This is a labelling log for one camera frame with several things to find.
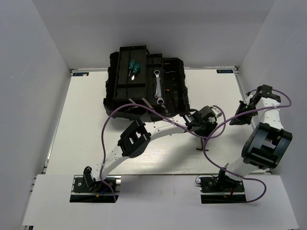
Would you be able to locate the left blue table label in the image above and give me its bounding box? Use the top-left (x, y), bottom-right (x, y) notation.
top-left (72, 72), bottom-right (89, 77)

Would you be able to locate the brown T-handle hex key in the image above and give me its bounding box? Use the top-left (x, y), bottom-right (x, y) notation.
top-left (196, 139), bottom-right (209, 151)

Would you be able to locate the black plastic toolbox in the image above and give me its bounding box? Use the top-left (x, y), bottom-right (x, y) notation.
top-left (103, 45), bottom-right (190, 117)

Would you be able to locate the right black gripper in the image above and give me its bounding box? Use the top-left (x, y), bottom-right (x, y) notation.
top-left (230, 100), bottom-right (259, 125)

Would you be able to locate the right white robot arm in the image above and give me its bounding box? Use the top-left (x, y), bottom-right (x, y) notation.
top-left (216, 84), bottom-right (293, 191)

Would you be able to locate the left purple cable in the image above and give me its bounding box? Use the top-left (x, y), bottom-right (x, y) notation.
top-left (100, 103), bottom-right (226, 202)

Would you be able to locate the purple cable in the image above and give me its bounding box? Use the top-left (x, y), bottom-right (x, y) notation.
top-left (203, 88), bottom-right (293, 204)
top-left (100, 103), bottom-right (226, 202)

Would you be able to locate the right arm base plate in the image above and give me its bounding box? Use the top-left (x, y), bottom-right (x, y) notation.
top-left (195, 173), bottom-right (247, 204)

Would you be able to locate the small silver ratchet wrench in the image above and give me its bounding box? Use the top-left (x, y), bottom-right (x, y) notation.
top-left (154, 70), bottom-right (162, 98)

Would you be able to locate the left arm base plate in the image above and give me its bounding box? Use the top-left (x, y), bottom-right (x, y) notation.
top-left (70, 175), bottom-right (116, 203)

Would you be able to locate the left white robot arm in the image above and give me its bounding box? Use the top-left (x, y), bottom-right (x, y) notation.
top-left (83, 106), bottom-right (222, 192)

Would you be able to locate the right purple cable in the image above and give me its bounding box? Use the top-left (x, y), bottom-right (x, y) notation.
top-left (203, 88), bottom-right (293, 204)

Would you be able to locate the green stubby screwdriver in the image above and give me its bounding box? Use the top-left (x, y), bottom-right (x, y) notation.
top-left (128, 60), bottom-right (136, 76)
top-left (131, 64), bottom-right (141, 81)

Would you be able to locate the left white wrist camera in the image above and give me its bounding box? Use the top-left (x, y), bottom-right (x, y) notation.
top-left (210, 106), bottom-right (222, 118)

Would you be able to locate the large silver ratchet wrench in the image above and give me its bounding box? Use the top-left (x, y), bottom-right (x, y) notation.
top-left (154, 70), bottom-right (164, 104)

